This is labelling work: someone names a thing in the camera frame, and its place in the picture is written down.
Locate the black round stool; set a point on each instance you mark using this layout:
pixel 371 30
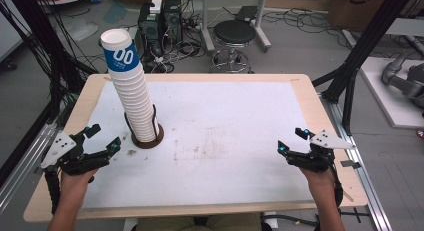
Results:
pixel 234 32

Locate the person's khaki trousers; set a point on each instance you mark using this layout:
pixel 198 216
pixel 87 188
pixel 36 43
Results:
pixel 173 224

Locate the aluminium rail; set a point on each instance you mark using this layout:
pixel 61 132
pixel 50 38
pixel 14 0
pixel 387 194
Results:
pixel 361 177
pixel 26 164

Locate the white table mat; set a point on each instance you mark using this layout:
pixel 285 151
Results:
pixel 216 124

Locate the brown cardboard box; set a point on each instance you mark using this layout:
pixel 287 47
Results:
pixel 360 11

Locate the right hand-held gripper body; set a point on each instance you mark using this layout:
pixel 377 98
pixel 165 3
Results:
pixel 328 141

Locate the white floor board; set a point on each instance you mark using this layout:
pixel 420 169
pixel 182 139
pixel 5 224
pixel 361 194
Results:
pixel 386 104

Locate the stack of white paper cups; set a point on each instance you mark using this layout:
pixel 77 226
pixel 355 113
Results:
pixel 130 91

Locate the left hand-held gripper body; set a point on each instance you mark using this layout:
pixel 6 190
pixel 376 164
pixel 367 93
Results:
pixel 58 149

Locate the white metal stand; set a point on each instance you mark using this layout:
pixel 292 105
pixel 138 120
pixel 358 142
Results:
pixel 206 31

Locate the brown round cup holder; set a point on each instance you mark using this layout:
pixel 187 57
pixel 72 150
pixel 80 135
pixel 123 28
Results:
pixel 147 145

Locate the dark flat device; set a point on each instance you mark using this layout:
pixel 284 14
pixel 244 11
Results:
pixel 246 13

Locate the person's right hand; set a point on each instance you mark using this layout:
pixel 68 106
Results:
pixel 318 182

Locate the person's left hand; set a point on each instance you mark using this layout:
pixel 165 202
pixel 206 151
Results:
pixel 76 184

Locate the black computer tower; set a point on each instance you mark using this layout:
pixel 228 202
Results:
pixel 172 17
pixel 150 24

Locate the black metal frame post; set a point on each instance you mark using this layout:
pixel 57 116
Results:
pixel 363 47
pixel 43 51

